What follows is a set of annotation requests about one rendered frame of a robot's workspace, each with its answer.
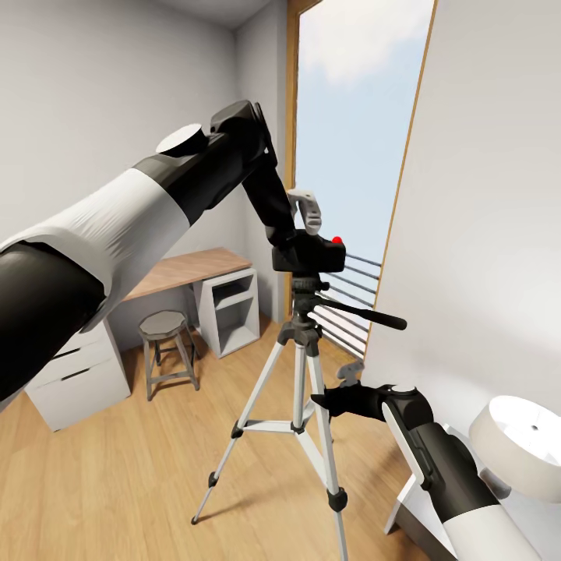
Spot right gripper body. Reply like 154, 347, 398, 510
326, 378, 368, 418

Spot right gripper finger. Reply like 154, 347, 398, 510
310, 390, 330, 410

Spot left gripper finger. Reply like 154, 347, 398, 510
273, 238, 298, 266

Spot digital camera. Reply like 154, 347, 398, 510
272, 228, 346, 273

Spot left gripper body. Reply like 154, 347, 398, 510
249, 182, 297, 244

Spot camera tripod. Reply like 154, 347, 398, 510
191, 272, 408, 561

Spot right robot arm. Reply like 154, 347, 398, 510
310, 360, 543, 561

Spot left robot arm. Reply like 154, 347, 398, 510
0, 100, 322, 413

